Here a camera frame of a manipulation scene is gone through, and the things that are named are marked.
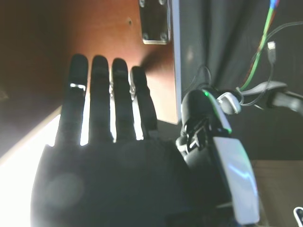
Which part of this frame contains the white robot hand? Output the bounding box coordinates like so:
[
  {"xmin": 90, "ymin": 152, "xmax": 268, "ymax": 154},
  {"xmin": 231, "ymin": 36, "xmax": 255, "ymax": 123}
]
[{"xmin": 30, "ymin": 53, "xmax": 260, "ymax": 227}]

